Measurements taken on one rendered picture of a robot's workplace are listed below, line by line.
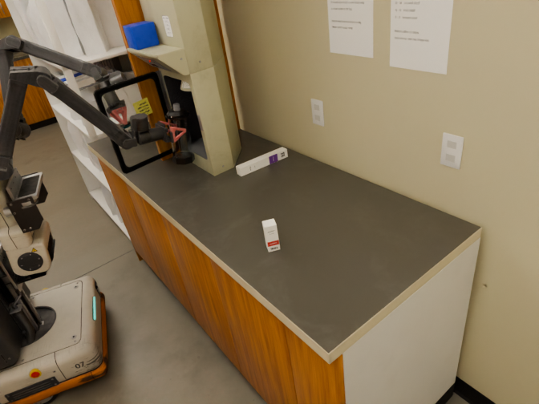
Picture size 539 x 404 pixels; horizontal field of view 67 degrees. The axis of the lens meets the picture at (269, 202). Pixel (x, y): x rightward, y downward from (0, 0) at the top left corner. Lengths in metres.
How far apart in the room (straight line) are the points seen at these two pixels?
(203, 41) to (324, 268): 1.01
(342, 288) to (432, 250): 0.32
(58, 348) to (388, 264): 1.68
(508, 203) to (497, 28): 0.51
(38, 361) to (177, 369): 0.66
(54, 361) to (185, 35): 1.62
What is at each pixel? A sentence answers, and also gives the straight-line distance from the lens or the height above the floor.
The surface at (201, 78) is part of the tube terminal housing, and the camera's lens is 1.77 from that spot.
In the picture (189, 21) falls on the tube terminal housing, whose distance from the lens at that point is 1.73.
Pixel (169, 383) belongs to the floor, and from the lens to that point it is 2.33.
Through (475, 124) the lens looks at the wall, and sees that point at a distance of 1.40.
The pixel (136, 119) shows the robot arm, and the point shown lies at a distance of 1.80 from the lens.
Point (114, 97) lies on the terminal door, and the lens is 1.94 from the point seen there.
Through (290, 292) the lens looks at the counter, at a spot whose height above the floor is 0.94.
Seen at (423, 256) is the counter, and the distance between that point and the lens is 1.35.
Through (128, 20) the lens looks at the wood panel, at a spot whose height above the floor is 1.61.
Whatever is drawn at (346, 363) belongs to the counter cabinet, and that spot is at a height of 0.85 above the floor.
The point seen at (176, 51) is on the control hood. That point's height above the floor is 1.51.
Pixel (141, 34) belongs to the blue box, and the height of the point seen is 1.56.
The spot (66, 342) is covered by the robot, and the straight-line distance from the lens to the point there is 2.38.
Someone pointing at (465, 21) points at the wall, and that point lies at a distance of 1.35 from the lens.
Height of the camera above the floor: 1.81
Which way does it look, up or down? 32 degrees down
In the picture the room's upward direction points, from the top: 9 degrees counter-clockwise
